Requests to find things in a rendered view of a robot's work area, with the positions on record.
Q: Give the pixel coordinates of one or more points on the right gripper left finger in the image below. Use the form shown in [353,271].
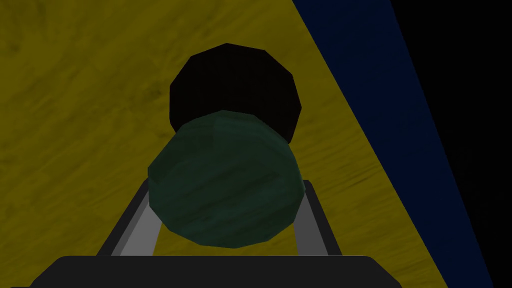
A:
[136,230]

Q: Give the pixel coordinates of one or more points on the green and black door knob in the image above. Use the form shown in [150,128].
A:
[226,180]

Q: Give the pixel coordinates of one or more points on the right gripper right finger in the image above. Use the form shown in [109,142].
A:
[314,232]

